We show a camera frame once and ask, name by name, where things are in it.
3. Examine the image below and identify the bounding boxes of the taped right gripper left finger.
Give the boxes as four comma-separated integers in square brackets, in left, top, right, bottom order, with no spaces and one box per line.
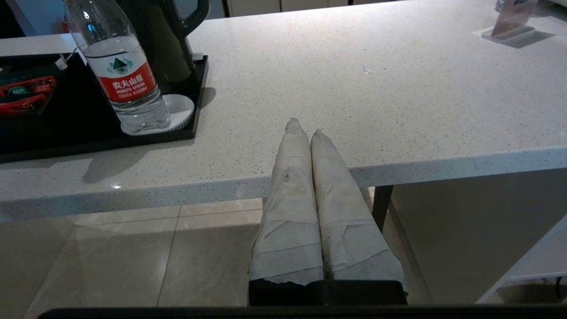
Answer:
[248,117,325,306]

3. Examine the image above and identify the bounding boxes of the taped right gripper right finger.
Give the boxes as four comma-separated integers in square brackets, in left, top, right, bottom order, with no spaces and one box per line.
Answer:
[310,128,408,306]

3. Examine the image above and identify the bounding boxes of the clear water bottle red label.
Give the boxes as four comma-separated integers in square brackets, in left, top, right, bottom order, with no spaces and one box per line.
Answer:
[63,0,171,135]

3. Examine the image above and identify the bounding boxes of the black electric kettle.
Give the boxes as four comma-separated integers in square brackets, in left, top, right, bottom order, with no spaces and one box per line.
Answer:
[116,0,210,91]

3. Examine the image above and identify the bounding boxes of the dark metal furniture leg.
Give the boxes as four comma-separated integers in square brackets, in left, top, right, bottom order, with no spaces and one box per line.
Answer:
[372,185,394,232]

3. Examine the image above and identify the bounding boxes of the black serving tray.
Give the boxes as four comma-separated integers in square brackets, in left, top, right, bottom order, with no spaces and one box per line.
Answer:
[0,52,209,163]

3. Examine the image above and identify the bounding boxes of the clear acrylic sign holder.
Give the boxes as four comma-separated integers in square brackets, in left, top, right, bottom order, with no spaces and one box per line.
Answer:
[482,0,537,44]

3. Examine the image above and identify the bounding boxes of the black organizer box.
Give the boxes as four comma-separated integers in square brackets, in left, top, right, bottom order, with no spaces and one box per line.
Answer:
[0,53,89,117]

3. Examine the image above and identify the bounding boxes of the white sachet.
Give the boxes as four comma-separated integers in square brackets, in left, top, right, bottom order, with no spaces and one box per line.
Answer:
[55,47,80,71]

